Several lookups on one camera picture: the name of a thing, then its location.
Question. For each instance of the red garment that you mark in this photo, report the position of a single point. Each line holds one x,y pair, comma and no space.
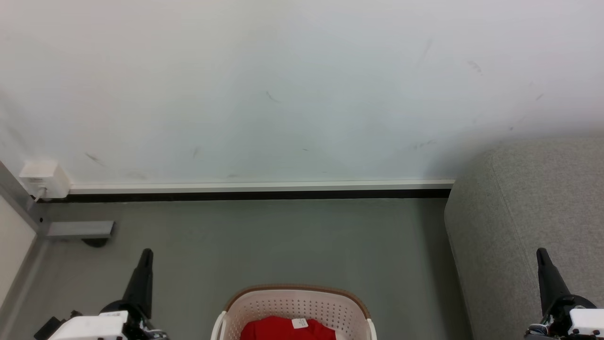
285,329

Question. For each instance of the black caster wheel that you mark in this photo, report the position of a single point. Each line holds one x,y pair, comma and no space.
95,242

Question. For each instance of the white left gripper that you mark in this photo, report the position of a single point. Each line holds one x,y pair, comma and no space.
92,327

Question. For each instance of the white and black baseboard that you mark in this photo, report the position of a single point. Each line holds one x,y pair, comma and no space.
259,189

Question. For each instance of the white wall socket box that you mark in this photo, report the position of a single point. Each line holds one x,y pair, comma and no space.
44,178

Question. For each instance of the grey fabric sofa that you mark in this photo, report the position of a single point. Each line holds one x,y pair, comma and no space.
528,212

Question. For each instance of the beige perforated laundry basket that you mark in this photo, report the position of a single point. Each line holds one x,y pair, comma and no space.
295,302

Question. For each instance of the grey metal frame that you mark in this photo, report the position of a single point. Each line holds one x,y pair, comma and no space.
71,229

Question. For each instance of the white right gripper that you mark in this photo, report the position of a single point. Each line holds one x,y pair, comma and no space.
578,321

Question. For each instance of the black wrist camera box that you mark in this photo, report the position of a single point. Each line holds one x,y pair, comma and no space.
47,327

